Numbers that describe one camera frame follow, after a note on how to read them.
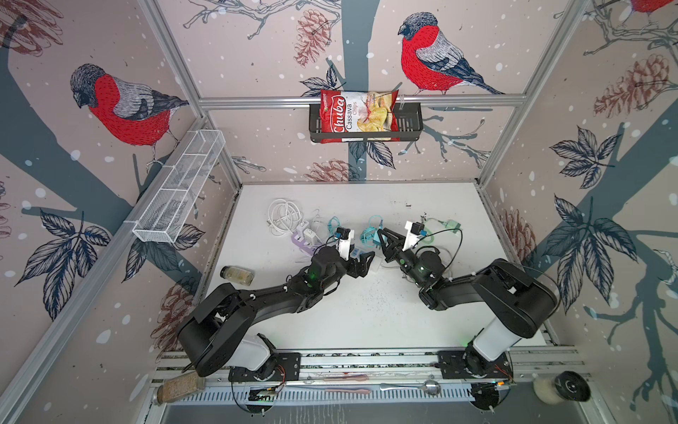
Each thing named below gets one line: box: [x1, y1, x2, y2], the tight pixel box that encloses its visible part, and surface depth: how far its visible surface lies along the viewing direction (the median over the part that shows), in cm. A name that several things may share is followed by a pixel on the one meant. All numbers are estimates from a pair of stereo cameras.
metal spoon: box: [379, 379, 442, 396], surface depth 71 cm
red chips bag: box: [319, 89, 400, 144], surface depth 90 cm
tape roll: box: [532, 370, 592, 406], surface depth 63 cm
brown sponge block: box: [157, 371, 206, 405], surface depth 68 cm
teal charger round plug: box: [360, 214, 384, 250], surface depth 86 cm
